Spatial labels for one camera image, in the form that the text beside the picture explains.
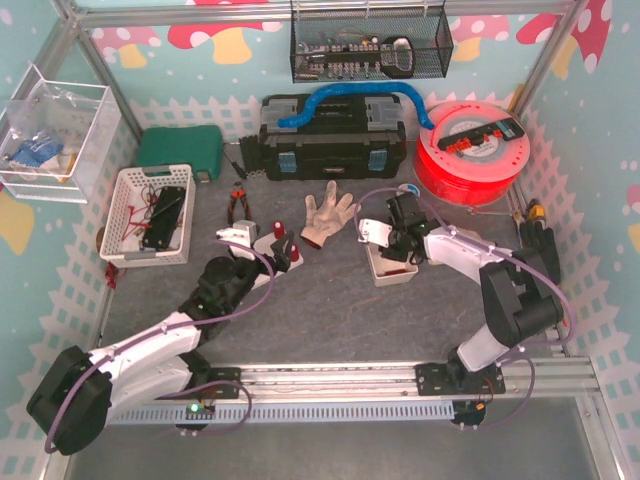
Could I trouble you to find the large red spring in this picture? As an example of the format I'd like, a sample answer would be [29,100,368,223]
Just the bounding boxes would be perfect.
[273,221,286,239]
[291,244,302,263]

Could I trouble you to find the white knit glove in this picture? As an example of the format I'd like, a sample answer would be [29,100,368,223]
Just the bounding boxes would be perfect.
[300,180,360,249]
[450,227,482,242]

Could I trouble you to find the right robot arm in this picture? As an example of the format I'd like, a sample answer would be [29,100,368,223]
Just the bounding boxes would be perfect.
[357,191,565,396]

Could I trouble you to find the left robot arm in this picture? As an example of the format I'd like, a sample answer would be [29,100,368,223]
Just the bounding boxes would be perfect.
[26,220,295,456]

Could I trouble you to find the small red spring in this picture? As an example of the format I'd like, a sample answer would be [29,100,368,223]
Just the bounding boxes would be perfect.
[384,269,408,277]

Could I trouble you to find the white spring tray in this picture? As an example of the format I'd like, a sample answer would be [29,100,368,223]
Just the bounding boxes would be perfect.
[364,243,419,288]

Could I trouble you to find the orange black pliers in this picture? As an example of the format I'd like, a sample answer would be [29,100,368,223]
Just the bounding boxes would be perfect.
[224,182,255,229]

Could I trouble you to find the black screwdriver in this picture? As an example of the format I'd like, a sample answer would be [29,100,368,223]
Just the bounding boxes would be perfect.
[223,148,248,180]

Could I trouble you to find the black battery holder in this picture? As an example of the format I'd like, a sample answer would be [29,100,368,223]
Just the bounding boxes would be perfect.
[142,186,186,251]

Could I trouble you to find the white perforated basket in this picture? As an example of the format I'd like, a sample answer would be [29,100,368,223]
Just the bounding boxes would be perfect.
[99,164,196,268]

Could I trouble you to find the green plastic case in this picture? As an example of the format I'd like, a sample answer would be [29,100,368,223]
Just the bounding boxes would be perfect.
[135,125,224,182]

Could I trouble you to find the red filament spool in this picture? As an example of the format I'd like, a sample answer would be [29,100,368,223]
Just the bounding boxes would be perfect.
[413,100,531,207]

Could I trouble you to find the black tool box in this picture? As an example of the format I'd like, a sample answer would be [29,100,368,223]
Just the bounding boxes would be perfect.
[257,94,407,181]

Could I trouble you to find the black rubber glove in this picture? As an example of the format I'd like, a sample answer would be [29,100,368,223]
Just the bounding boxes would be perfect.
[519,220,561,285]

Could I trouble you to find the black power strip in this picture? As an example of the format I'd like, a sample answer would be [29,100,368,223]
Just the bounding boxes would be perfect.
[437,118,525,153]

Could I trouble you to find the clear acrylic box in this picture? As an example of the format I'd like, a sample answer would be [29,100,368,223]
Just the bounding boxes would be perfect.
[1,66,121,204]

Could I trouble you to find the blue white gloves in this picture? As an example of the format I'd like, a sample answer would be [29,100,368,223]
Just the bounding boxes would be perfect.
[10,132,64,168]

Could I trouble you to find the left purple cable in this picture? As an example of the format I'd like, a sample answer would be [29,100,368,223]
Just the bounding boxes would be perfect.
[44,237,277,454]

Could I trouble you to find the purple cable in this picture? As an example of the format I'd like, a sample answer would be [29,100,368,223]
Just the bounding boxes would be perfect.
[44,237,277,454]
[353,187,577,429]

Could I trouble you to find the solder wire spool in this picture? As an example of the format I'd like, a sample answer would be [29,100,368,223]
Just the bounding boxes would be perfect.
[397,183,421,197]

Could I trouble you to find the blue corrugated hose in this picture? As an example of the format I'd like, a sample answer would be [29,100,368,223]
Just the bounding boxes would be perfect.
[277,82,435,131]

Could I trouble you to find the grey slotted cable duct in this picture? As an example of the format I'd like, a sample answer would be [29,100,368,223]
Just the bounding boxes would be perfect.
[111,400,455,426]

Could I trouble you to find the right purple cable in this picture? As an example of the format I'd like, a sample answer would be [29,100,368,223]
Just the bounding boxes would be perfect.
[353,187,577,429]

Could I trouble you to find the black wire mesh basket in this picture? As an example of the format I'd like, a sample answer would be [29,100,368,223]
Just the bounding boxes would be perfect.
[290,6,453,83]

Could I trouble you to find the aluminium rail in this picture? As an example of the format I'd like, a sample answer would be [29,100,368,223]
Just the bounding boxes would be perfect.
[62,354,601,401]

